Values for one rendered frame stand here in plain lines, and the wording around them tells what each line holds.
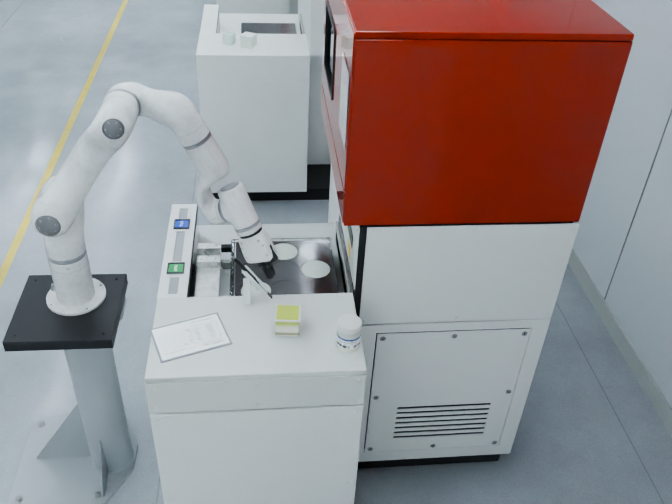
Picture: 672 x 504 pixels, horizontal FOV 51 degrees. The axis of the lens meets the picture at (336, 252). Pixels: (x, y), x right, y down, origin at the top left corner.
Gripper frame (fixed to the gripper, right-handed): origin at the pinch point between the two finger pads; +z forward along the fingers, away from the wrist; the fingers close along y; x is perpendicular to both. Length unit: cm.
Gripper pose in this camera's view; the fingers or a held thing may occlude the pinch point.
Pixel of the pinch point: (269, 271)
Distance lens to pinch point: 230.1
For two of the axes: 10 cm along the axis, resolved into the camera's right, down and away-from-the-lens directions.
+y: 8.6, -1.1, -5.0
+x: 3.7, -5.4, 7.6
